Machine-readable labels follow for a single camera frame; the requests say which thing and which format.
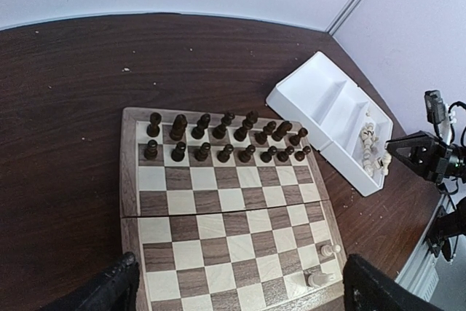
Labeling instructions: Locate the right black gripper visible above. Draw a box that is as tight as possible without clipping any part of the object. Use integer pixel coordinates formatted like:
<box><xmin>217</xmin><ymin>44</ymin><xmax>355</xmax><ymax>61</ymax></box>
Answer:
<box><xmin>385</xmin><ymin>131</ymin><xmax>462</xmax><ymax>183</ymax></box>

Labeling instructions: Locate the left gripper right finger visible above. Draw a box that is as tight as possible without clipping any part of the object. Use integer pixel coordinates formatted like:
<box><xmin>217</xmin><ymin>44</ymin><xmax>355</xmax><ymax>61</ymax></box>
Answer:
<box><xmin>343</xmin><ymin>254</ymin><xmax>437</xmax><ymax>311</ymax></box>

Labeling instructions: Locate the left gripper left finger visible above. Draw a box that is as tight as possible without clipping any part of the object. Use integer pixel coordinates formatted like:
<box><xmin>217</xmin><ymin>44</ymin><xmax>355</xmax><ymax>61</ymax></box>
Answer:
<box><xmin>40</xmin><ymin>252</ymin><xmax>140</xmax><ymax>310</ymax></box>

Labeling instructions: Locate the white pawn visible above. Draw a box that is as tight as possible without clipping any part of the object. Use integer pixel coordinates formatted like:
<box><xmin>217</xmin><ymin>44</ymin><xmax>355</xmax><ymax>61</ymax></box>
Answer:
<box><xmin>380</xmin><ymin>151</ymin><xmax>392</xmax><ymax>176</ymax></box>

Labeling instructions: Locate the white chess piece tall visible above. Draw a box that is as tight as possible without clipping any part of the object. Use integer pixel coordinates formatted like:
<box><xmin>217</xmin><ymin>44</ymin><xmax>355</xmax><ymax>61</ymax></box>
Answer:
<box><xmin>307</xmin><ymin>271</ymin><xmax>336</xmax><ymax>288</ymax></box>

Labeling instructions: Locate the white chess piece short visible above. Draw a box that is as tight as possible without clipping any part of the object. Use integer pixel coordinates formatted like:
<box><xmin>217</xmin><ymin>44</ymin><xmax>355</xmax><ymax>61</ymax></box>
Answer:
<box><xmin>320</xmin><ymin>244</ymin><xmax>341</xmax><ymax>257</ymax></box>

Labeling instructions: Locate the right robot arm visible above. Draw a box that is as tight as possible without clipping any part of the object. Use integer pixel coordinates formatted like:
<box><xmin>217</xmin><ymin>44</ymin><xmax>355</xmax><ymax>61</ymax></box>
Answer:
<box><xmin>385</xmin><ymin>90</ymin><xmax>465</xmax><ymax>261</ymax></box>

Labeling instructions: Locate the pile of white chess pieces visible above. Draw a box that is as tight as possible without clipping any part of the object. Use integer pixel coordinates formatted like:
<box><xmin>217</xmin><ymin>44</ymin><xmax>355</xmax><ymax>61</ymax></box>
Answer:
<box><xmin>359</xmin><ymin>122</ymin><xmax>382</xmax><ymax>178</ymax></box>

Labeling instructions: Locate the wooden chess board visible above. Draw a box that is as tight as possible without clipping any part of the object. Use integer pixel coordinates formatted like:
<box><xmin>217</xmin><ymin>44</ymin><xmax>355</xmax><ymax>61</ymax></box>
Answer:
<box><xmin>119</xmin><ymin>107</ymin><xmax>346</xmax><ymax>310</ymax></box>

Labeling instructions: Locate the white plastic tray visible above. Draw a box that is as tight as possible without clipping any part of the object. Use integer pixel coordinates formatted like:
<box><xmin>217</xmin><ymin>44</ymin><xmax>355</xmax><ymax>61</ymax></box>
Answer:
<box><xmin>266</xmin><ymin>52</ymin><xmax>393</xmax><ymax>197</ymax></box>

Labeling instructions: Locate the dark pawn eight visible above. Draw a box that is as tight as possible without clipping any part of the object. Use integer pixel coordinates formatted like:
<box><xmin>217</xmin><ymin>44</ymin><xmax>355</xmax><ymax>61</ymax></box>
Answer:
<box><xmin>294</xmin><ymin>146</ymin><xmax>312</xmax><ymax>162</ymax></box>

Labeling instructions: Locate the dark pawn seven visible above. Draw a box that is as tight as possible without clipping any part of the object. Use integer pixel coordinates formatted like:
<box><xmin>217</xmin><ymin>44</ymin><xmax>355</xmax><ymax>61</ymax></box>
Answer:
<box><xmin>277</xmin><ymin>146</ymin><xmax>295</xmax><ymax>162</ymax></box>

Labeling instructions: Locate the dark pawn one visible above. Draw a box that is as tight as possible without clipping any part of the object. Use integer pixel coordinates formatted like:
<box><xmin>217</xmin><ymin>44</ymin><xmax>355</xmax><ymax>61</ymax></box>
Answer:
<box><xmin>143</xmin><ymin>140</ymin><xmax>158</xmax><ymax>160</ymax></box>

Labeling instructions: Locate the dark knight right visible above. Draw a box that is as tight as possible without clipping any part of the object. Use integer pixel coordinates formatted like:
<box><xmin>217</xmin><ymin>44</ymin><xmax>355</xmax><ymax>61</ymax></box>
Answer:
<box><xmin>271</xmin><ymin>121</ymin><xmax>293</xmax><ymax>142</ymax></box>

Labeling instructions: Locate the dark knight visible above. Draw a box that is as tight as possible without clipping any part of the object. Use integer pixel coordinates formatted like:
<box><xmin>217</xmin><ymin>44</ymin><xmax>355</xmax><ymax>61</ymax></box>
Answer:
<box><xmin>169</xmin><ymin>114</ymin><xmax>188</xmax><ymax>141</ymax></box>
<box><xmin>271</xmin><ymin>121</ymin><xmax>293</xmax><ymax>142</ymax></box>

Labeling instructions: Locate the dark pawn two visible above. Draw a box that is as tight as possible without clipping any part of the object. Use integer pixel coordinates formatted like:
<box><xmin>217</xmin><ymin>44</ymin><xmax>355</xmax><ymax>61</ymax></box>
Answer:
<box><xmin>170</xmin><ymin>141</ymin><xmax>186</xmax><ymax>162</ymax></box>

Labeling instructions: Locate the dark pawn six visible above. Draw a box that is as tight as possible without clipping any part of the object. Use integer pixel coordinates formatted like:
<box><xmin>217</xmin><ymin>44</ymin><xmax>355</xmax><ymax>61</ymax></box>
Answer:
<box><xmin>260</xmin><ymin>146</ymin><xmax>277</xmax><ymax>163</ymax></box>

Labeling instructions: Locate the dark pawn three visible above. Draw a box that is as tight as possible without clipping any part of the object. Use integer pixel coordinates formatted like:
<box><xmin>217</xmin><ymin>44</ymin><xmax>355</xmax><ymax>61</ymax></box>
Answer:
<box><xmin>194</xmin><ymin>142</ymin><xmax>211</xmax><ymax>162</ymax></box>

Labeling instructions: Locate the dark bishop right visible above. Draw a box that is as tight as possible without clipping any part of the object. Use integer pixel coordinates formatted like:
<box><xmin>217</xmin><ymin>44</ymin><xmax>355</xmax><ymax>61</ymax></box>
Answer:
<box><xmin>254</xmin><ymin>121</ymin><xmax>277</xmax><ymax>145</ymax></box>

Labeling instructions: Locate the dark bishop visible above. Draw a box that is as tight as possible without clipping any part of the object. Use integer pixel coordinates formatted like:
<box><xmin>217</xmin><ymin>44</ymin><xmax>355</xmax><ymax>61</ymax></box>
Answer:
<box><xmin>254</xmin><ymin>121</ymin><xmax>277</xmax><ymax>145</ymax></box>
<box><xmin>191</xmin><ymin>114</ymin><xmax>210</xmax><ymax>140</ymax></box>

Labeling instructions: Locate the dark rook far left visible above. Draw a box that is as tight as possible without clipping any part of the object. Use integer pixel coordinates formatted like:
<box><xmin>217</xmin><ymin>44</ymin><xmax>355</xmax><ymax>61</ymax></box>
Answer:
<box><xmin>146</xmin><ymin>112</ymin><xmax>162</xmax><ymax>138</ymax></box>

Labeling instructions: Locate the dark knight left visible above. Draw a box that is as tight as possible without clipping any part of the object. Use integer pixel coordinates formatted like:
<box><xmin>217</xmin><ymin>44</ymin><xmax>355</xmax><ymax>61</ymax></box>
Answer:
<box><xmin>169</xmin><ymin>114</ymin><xmax>188</xmax><ymax>141</ymax></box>

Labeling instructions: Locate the dark pawn four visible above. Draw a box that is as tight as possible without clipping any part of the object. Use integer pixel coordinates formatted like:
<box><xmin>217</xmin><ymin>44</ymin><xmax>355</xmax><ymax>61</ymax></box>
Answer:
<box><xmin>217</xmin><ymin>143</ymin><xmax>234</xmax><ymax>163</ymax></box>

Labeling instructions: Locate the dark bishop left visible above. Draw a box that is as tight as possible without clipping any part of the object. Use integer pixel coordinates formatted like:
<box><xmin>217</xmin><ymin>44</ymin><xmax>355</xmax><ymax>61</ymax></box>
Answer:
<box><xmin>191</xmin><ymin>114</ymin><xmax>210</xmax><ymax>140</ymax></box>

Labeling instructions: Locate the dark pawn five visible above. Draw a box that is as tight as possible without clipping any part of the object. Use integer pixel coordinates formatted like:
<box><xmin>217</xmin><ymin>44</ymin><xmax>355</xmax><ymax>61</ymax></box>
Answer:
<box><xmin>238</xmin><ymin>144</ymin><xmax>256</xmax><ymax>163</ymax></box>

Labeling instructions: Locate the dark king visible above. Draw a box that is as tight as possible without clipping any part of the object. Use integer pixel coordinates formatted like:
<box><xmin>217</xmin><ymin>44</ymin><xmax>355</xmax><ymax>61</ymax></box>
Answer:
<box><xmin>234</xmin><ymin>110</ymin><xmax>258</xmax><ymax>142</ymax></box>

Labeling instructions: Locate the dark queen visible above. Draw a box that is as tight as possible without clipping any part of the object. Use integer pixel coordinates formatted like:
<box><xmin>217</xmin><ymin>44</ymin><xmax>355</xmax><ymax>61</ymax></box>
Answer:
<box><xmin>212</xmin><ymin>111</ymin><xmax>235</xmax><ymax>140</ymax></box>

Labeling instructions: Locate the front aluminium rail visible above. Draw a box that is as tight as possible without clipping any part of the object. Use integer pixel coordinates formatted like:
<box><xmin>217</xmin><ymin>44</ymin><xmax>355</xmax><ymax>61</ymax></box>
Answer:
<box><xmin>395</xmin><ymin>195</ymin><xmax>449</xmax><ymax>302</ymax></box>

